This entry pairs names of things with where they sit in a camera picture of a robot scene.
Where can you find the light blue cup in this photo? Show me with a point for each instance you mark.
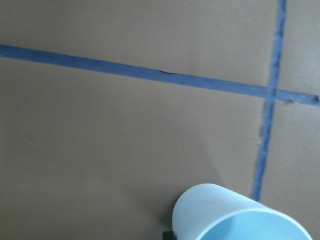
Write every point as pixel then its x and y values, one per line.
pixel 211 212

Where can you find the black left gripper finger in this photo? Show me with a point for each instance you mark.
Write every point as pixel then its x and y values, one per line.
pixel 168 235

